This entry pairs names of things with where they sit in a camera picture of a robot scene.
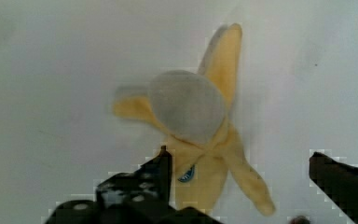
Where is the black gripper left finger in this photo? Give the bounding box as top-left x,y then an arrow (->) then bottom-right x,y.
45,147 -> 222,224

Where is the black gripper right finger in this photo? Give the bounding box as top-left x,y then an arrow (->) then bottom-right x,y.
309,152 -> 358,224

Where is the plush peeled banana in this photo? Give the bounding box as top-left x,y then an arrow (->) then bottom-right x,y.
113,23 -> 276,216

